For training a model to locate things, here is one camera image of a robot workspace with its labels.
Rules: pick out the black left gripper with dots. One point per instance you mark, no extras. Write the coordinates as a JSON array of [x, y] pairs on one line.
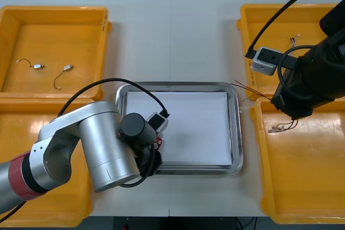
[[155, 161]]

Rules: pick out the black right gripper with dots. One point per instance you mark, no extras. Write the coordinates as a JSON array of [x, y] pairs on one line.
[[292, 92]]

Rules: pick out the round red circuit board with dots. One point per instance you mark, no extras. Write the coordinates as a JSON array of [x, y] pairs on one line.
[[159, 141]]

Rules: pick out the small metal solenoid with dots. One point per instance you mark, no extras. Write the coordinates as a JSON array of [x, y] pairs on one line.
[[68, 68], [38, 66]]

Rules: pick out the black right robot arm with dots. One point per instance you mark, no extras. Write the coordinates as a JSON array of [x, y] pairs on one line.
[[331, 63]]

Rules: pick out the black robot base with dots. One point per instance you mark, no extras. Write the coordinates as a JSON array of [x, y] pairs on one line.
[[140, 223]]

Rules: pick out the silver-grey left robot arm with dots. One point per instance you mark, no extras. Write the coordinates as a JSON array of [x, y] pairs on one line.
[[102, 138]]

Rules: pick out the white sheet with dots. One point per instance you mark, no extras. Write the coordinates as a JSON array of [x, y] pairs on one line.
[[199, 127]]

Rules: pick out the yellow-orange plastic bin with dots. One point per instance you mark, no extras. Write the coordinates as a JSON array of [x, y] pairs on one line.
[[16, 133], [54, 38], [302, 30], [310, 173]]

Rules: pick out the steel tray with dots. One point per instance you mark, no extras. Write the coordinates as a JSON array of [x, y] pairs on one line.
[[237, 133]]

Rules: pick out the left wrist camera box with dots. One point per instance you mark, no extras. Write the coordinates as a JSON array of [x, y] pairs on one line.
[[158, 121]]

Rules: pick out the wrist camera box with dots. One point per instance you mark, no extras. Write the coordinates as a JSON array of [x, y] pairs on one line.
[[158, 121], [265, 61]]

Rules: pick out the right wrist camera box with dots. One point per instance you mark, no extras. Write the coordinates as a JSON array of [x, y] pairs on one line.
[[265, 61]]

